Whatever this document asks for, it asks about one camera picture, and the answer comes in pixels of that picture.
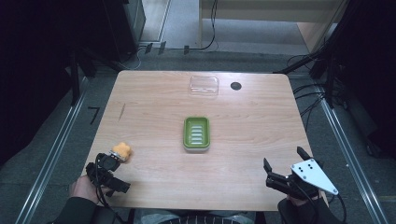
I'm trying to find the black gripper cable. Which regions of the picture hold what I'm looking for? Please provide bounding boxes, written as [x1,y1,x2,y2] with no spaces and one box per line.
[328,191,348,224]
[93,153,127,224]

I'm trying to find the person's left hand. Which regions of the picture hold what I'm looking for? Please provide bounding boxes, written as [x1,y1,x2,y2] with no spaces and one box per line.
[68,175,110,204]

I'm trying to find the black hanging cable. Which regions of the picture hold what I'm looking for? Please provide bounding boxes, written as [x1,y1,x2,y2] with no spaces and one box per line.
[186,0,219,52]

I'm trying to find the dark curtain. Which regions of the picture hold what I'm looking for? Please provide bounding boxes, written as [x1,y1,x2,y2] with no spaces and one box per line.
[0,0,108,166]
[326,0,396,158]

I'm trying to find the green soap dish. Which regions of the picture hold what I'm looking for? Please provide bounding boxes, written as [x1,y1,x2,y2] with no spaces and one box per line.
[182,116,211,153]

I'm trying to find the clear plastic container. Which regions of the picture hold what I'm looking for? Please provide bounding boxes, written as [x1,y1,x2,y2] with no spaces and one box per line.
[189,75,220,97]

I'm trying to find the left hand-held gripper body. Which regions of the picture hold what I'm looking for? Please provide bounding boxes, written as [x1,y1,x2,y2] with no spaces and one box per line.
[85,152,132,198]

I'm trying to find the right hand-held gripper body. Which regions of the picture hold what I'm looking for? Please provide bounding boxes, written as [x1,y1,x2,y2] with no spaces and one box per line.
[265,158,340,202]

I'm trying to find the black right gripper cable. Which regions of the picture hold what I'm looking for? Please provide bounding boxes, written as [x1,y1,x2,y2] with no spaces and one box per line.
[328,191,348,224]

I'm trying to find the black floor cables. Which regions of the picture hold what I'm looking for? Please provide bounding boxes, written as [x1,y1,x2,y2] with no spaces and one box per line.
[286,54,332,132]

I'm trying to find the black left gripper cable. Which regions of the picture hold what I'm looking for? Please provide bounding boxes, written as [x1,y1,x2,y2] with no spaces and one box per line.
[93,153,127,224]

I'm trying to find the person's right hand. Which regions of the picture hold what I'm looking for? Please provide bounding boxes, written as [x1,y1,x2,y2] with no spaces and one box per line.
[277,190,331,217]

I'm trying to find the white floor cable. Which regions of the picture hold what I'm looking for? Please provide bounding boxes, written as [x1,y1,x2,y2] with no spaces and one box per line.
[122,45,150,72]

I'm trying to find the light wooden furniture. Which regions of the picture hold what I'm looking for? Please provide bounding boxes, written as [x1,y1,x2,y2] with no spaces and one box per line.
[198,0,350,54]

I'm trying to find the black cabinet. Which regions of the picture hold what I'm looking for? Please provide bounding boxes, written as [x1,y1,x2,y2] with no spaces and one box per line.
[102,0,147,63]

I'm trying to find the black metal stand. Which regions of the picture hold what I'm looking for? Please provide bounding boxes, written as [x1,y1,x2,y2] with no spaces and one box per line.
[274,29,347,109]
[68,49,98,107]

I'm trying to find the metal floor rail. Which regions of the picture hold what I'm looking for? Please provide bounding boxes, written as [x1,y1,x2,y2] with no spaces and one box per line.
[317,89,390,224]
[14,77,92,224]

